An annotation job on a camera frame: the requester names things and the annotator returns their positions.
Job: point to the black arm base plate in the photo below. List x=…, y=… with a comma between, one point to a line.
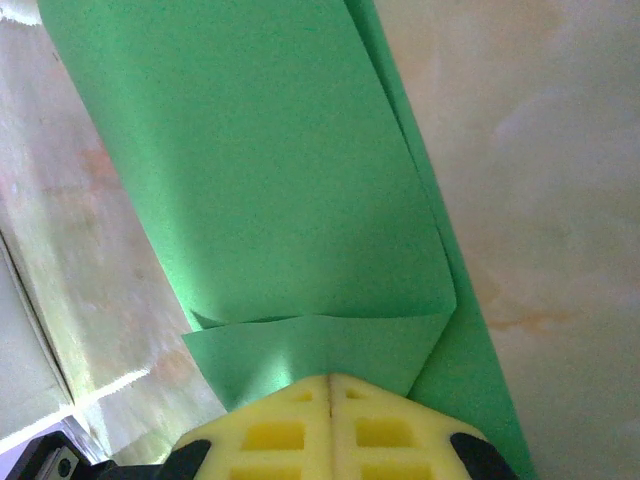
x=40, y=460

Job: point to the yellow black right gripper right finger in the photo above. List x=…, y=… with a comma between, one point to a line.
x=345, y=430

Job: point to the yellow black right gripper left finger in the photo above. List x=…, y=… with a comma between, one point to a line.
x=315, y=425

